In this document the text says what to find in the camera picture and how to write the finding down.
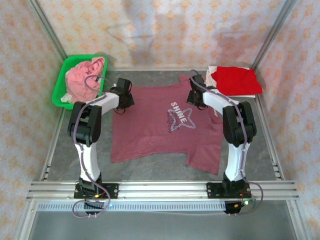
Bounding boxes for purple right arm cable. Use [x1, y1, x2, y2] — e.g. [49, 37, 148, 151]
[188, 69, 265, 216]

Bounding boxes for red folded t-shirt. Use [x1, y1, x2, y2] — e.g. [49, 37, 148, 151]
[211, 65, 264, 97]

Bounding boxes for pink t-shirt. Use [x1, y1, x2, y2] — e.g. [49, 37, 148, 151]
[64, 56, 106, 104]

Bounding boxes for black base connector block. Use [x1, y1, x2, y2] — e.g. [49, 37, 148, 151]
[224, 199, 242, 217]
[83, 201, 106, 218]

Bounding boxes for aluminium frame post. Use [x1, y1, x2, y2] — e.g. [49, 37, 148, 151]
[27, 0, 68, 60]
[252, 0, 297, 70]

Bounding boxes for grey slotted cable duct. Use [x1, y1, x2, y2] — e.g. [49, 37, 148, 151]
[37, 201, 227, 213]

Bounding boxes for aluminium mounting rail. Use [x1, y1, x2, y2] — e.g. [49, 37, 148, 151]
[26, 181, 300, 202]

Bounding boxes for white folded t-shirt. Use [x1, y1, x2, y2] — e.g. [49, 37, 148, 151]
[204, 65, 257, 99]

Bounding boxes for white crumpled cloth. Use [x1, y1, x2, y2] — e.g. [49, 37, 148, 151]
[59, 92, 74, 104]

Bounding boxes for maroon printed t-shirt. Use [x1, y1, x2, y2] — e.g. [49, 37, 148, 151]
[110, 74, 224, 175]

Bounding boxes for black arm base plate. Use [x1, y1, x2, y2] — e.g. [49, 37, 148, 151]
[73, 183, 119, 200]
[206, 181, 252, 200]

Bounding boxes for aluminium back rail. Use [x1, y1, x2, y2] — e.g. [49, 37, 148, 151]
[107, 66, 211, 72]

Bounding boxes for green plastic basket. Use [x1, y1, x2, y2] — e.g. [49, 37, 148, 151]
[51, 54, 109, 111]

